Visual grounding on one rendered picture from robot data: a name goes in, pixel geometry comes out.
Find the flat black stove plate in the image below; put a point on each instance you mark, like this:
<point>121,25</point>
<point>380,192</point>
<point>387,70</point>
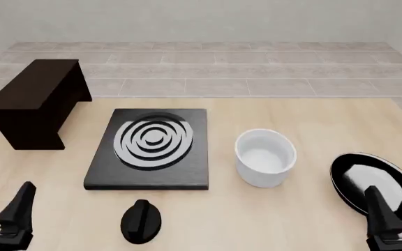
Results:
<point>187,167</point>

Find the dark brown wooden cabinet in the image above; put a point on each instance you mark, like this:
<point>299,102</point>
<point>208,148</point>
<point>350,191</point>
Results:
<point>33,104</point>

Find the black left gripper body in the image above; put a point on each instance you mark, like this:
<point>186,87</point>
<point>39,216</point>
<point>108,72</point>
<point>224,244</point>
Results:
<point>2,241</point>

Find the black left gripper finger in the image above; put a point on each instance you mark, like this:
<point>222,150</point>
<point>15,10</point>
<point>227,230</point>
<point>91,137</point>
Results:
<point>17,211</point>

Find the round black stove knob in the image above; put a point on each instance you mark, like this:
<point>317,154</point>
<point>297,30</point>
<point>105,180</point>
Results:
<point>141,222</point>

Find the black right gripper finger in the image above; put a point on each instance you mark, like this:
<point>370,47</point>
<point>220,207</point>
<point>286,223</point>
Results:
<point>382,217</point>

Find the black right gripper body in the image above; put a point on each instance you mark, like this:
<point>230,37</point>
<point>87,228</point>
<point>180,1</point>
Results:
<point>396,243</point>

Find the white bowl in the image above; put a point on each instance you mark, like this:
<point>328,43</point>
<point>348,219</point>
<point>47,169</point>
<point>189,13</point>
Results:
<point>265,159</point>

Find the black and white plate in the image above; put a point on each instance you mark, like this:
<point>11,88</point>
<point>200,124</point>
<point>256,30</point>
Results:
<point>368,172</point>

